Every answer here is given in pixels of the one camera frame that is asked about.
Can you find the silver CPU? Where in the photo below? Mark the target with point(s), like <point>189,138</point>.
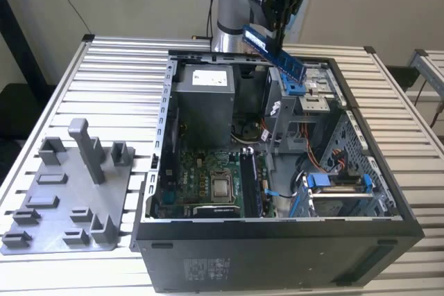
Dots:
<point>222,188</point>

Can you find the CPU socket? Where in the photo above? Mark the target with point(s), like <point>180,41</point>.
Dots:
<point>222,173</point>

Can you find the installed RAM stick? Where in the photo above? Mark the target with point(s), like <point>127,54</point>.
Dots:
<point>258,199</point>

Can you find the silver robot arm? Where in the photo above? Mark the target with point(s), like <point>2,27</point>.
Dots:
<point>232,11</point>

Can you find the black box beside table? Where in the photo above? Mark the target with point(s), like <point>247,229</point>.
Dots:
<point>402,76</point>

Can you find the black table corner cap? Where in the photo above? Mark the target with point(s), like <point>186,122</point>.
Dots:
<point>370,50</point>
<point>88,37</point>

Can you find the black graphics card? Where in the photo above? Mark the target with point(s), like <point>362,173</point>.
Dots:
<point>216,211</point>

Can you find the black slanted post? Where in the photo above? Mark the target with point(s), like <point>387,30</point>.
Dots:
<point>21,50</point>

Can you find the perforated metal disk bay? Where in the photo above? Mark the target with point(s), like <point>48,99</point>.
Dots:
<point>350,143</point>

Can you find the black PC case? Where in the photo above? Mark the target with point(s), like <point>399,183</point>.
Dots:
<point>243,258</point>

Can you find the metal optical drive cage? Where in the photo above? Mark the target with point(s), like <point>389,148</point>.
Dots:
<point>312,103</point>

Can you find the green motherboard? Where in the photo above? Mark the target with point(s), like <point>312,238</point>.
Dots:
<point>190,167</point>

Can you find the metal slat side table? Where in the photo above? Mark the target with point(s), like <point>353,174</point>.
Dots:
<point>430,67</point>

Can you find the grey parts rack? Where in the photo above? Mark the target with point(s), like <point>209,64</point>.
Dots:
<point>86,199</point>

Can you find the hard disk in blue carrier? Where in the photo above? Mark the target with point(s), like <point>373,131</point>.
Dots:
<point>317,181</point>

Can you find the blue RAM stick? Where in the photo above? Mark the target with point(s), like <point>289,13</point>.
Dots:
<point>295,65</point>

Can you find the grey power supply unit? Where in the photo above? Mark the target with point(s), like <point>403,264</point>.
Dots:
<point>204,115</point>

